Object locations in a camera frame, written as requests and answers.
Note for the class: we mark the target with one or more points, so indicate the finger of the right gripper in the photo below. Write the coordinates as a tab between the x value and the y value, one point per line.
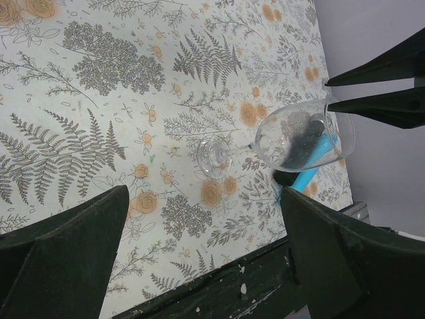
405	60
402	109

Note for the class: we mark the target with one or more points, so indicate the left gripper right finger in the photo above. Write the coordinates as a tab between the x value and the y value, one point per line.
348	268

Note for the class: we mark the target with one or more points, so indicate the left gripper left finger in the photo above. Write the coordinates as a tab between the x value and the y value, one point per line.
60	267

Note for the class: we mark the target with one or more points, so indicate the wine glass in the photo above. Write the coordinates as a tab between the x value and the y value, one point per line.
271	142

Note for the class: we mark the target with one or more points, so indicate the blue toy microphone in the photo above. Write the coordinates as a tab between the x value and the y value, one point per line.
318	157

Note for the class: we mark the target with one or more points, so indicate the black microphone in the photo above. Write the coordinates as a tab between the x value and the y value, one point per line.
302	147

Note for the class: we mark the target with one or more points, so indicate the floral tablecloth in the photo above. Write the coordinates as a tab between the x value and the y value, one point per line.
96	94

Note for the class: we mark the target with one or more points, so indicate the black table front rail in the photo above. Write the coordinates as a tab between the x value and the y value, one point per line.
258	285

